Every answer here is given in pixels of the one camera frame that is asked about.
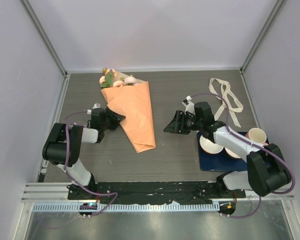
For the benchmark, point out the orange beige wrapping paper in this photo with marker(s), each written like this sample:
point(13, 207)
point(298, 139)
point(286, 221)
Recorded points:
point(133, 102)

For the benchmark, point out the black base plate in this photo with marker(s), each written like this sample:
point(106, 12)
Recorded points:
point(156, 192)

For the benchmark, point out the light pink fake flower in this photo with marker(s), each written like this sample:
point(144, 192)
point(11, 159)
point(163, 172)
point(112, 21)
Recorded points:
point(129, 81)

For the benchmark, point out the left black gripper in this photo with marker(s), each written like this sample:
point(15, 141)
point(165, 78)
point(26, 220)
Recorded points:
point(116, 118)

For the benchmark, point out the pink mug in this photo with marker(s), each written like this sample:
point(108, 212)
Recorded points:
point(257, 135)

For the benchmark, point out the left white bowl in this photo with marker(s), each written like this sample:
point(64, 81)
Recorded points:
point(209, 147)

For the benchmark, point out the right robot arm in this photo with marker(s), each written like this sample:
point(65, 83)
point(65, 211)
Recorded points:
point(266, 171)

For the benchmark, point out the white bowl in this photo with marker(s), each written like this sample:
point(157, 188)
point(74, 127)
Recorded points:
point(209, 147)
point(231, 153)

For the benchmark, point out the cream ribbon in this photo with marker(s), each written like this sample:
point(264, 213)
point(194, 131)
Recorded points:
point(233, 103)

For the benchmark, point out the white slotted cable duct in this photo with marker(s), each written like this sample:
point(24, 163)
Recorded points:
point(116, 208)

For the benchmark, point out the right white bowl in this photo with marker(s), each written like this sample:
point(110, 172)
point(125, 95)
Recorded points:
point(231, 153)

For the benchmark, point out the dark blue mat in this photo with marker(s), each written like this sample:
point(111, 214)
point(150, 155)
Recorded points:
point(220, 162)

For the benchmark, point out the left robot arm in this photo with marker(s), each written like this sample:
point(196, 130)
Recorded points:
point(63, 146)

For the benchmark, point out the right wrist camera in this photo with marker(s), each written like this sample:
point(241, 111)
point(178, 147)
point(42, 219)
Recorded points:
point(189, 105)

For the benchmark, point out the peach fake flower with buds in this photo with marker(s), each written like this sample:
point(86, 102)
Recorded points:
point(108, 78)

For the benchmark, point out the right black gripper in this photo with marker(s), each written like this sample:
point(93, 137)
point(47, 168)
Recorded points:
point(175, 127)

